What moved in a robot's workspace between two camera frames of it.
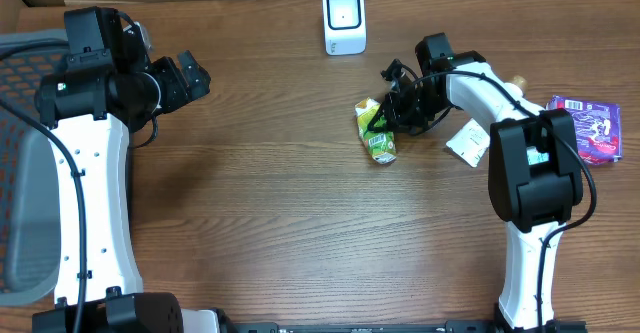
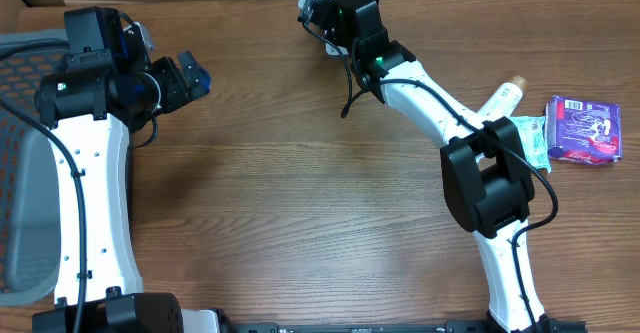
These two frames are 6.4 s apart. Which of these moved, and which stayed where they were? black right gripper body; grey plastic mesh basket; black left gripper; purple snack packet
Moved: black right gripper body
Stayed: black left gripper; grey plastic mesh basket; purple snack packet
